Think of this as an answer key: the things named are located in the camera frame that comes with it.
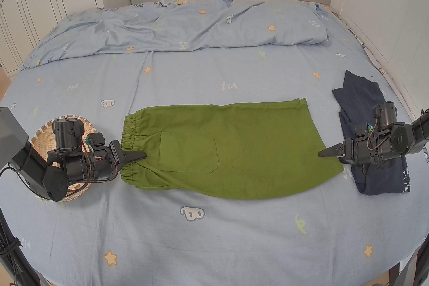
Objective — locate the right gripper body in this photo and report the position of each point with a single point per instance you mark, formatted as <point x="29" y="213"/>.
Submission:
<point x="368" y="152"/>

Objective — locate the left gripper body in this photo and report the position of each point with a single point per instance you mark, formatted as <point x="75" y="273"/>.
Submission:
<point x="90" y="170"/>

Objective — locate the green shorts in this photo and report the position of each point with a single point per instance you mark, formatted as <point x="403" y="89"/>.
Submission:
<point x="251" y="150"/>

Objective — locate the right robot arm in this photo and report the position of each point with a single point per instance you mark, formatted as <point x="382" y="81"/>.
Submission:
<point x="398" y="140"/>

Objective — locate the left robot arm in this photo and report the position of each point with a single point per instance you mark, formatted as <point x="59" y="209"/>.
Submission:
<point x="53" y="184"/>

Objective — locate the round woven basket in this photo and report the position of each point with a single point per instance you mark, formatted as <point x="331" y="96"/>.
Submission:
<point x="40" y="144"/>

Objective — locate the dark blue T-shirt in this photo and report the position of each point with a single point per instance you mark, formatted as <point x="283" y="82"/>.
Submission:
<point x="355" y="93"/>

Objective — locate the pale blue quilt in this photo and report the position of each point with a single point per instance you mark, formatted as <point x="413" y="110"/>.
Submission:
<point x="167" y="30"/>

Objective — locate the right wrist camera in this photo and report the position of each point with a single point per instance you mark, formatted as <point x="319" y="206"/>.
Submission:
<point x="363" y="130"/>

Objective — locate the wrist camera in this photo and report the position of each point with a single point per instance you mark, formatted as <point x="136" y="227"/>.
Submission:
<point x="363" y="130"/>
<point x="95" y="140"/>

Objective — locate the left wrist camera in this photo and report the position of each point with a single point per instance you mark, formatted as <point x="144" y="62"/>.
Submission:
<point x="95" y="140"/>

